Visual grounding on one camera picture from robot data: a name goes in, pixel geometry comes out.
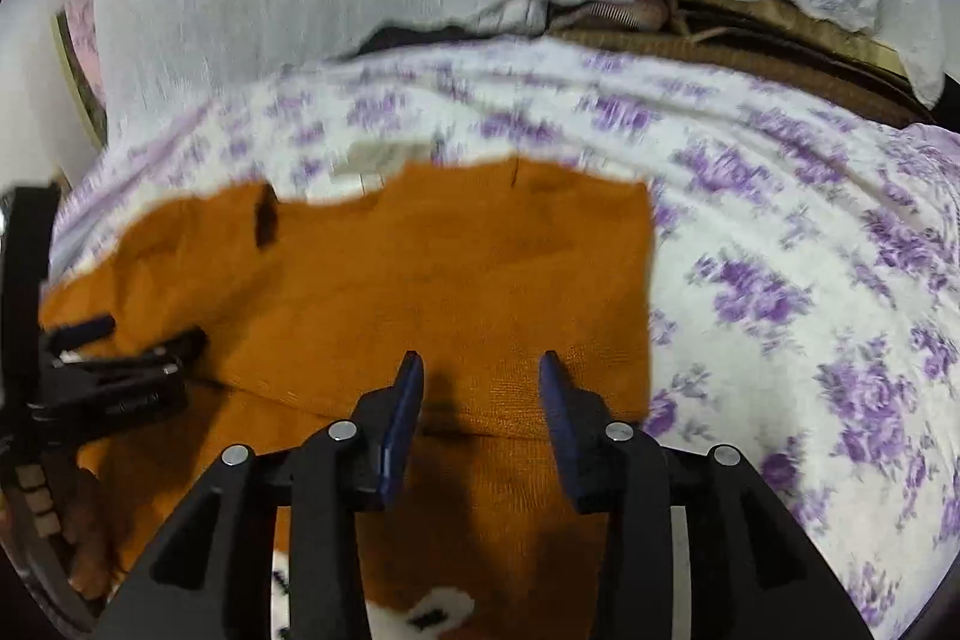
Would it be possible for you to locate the pink patterned pillow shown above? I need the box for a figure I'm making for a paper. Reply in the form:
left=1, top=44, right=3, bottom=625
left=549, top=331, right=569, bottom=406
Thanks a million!
left=62, top=0, right=113, bottom=112

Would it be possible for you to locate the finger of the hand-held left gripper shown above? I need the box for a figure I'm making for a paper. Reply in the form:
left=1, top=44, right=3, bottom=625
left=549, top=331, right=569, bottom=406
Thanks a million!
left=43, top=315, right=118, bottom=350
left=34, top=326, right=209, bottom=442

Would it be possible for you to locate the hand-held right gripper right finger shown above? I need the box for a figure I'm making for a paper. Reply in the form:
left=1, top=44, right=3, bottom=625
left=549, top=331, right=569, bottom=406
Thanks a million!
left=540, top=351, right=875, bottom=640

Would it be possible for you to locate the wooden bed frame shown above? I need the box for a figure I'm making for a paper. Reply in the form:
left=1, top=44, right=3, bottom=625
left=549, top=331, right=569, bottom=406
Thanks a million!
left=51, top=10, right=107, bottom=148

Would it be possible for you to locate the pink striped cloth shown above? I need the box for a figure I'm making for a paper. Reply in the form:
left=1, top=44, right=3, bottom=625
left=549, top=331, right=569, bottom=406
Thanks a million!
left=577, top=0, right=670, bottom=32

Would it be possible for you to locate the purple floral bed sheet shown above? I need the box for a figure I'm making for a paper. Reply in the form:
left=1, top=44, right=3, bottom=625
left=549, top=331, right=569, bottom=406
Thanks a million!
left=49, top=36, right=960, bottom=640

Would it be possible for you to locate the person's left hand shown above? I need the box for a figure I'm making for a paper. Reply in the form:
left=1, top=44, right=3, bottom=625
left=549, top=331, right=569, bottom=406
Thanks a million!
left=60, top=464, right=115, bottom=600

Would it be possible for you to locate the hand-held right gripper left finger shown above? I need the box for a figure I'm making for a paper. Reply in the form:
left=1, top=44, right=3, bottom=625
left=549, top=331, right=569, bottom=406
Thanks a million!
left=97, top=351, right=425, bottom=640

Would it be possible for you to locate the orange knit sweater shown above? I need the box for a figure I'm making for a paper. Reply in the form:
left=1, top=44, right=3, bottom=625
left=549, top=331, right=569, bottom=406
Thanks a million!
left=37, top=156, right=659, bottom=640

